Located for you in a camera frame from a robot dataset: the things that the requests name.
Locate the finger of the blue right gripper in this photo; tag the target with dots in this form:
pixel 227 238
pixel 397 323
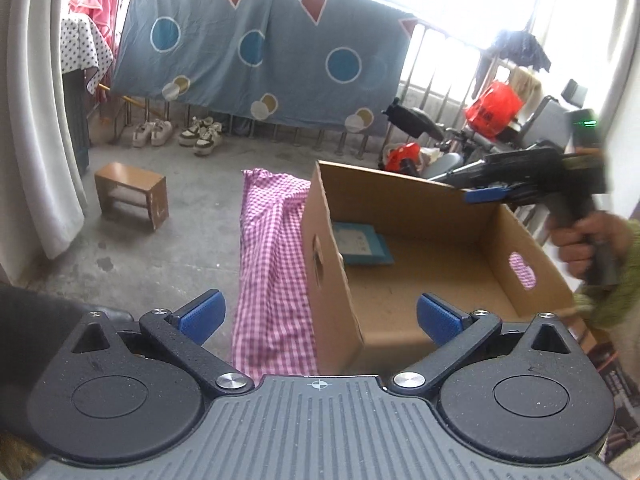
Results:
pixel 494 194

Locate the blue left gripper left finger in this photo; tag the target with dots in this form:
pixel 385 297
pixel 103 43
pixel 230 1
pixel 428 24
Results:
pixel 178 337

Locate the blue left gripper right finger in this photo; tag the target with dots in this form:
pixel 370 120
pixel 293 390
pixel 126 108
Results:
pixel 458 337

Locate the blue carton box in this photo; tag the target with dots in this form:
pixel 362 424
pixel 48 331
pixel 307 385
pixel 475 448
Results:
pixel 360 245

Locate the person right hand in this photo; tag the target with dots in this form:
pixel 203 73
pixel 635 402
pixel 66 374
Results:
pixel 577 244

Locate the wheelchair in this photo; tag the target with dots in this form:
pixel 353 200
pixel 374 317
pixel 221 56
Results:
pixel 434 149

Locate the red plastic bag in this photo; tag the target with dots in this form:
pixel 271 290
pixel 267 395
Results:
pixel 493 110

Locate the pink checkered tablecloth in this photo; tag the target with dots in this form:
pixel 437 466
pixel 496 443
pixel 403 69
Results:
pixel 272 330

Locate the brown cardboard box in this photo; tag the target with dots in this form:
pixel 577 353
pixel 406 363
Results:
pixel 472 256

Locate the black chair seat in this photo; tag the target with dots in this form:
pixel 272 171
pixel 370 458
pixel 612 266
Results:
pixel 33 328

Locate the small wooden stool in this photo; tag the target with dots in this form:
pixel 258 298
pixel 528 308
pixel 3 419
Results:
pixel 133 186

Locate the grey curtain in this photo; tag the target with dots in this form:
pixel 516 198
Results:
pixel 44 150

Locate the white green sneakers pair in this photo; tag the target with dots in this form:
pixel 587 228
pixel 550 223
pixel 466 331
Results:
pixel 203 136

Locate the blue patterned hanging blanket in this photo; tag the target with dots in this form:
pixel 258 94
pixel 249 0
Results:
pixel 316 64

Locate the polka dot cloth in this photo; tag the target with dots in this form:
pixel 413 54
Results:
pixel 83 48

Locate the pink hanging garment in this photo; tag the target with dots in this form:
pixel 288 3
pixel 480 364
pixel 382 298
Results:
pixel 103 13

